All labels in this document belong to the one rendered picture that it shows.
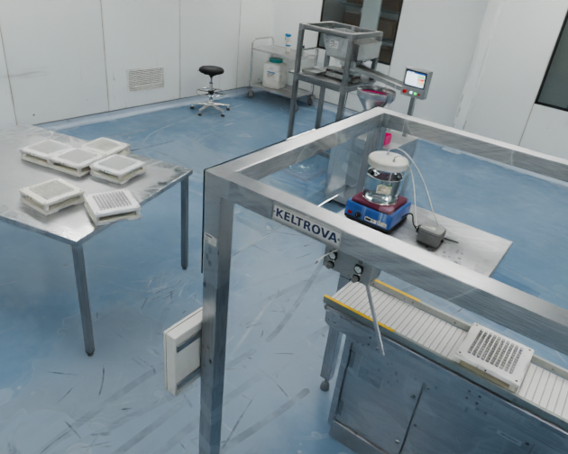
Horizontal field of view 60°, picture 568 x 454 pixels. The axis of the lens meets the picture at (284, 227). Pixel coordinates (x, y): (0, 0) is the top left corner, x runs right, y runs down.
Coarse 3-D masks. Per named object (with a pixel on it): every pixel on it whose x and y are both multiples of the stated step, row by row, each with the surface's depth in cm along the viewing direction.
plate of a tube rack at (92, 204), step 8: (104, 192) 278; (120, 192) 280; (128, 192) 281; (88, 200) 268; (112, 200) 271; (96, 208) 261; (112, 208) 263; (120, 208) 264; (128, 208) 265; (136, 208) 267; (96, 216) 256
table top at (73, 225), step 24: (0, 144) 338; (24, 144) 342; (72, 144) 351; (0, 168) 306; (24, 168) 309; (48, 168) 313; (168, 168) 332; (0, 192) 280; (96, 192) 292; (144, 192) 298; (0, 216) 260; (24, 216) 260; (48, 216) 263; (72, 216) 265; (72, 240) 246
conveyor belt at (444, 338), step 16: (352, 288) 230; (352, 304) 219; (368, 304) 220; (384, 304) 222; (400, 304) 223; (384, 320) 212; (400, 320) 213; (416, 320) 214; (432, 320) 216; (416, 336) 205; (432, 336) 206; (448, 336) 207; (464, 336) 208; (448, 352) 199; (528, 368) 195; (528, 384) 188; (544, 384) 189; (560, 384) 190; (544, 400) 181; (560, 400) 182
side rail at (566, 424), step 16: (336, 304) 214; (368, 320) 206; (400, 336) 199; (432, 352) 192; (464, 368) 186; (480, 384) 184; (496, 384) 181; (512, 400) 178; (528, 400) 176; (544, 416) 173; (560, 416) 171
